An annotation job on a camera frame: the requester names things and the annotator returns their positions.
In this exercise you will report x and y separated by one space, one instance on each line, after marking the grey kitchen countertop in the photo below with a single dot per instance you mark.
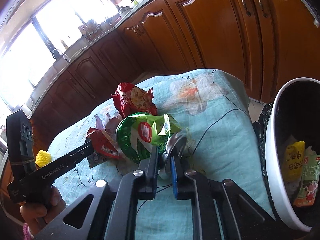
100 36

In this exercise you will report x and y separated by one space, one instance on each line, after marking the kitchen window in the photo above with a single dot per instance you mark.
30 42

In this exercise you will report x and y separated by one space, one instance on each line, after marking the yellow foam fruit net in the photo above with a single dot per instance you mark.
42 158

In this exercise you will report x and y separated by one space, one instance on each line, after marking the person's left hand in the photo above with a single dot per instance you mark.
40 210

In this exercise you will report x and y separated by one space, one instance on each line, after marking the red barcode snack wrapper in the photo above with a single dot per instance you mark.
105 143

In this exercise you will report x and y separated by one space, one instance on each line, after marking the black bin liner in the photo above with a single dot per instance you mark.
262 130

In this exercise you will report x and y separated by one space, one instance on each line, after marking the white waste bin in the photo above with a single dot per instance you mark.
272 167

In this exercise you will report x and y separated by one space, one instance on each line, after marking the utensil rack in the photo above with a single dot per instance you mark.
91 28

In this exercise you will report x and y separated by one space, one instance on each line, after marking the green snack bag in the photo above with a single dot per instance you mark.
130 135

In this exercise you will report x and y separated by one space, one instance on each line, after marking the green cup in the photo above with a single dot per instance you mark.
135 2

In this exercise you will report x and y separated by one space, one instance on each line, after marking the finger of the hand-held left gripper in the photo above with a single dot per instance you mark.
80 152

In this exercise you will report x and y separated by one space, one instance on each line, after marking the curved sink faucet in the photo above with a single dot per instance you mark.
60 53

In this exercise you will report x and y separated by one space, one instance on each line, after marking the silver printed wrapper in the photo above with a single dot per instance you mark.
110 122

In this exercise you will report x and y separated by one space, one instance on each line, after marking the red snack bag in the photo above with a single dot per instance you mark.
127 97

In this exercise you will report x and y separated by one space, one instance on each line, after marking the wooden base cabinets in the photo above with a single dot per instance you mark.
212 30

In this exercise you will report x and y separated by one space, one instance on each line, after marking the green milk carton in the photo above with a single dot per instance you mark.
308 185

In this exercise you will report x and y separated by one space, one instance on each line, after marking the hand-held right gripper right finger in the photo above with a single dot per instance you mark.
174 180

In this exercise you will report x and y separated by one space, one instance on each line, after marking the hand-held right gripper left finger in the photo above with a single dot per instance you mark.
153 165

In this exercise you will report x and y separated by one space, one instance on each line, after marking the yellow snack wrapper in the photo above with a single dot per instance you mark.
295 160

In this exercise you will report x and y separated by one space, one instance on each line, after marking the floral teal tablecloth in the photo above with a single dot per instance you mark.
212 120

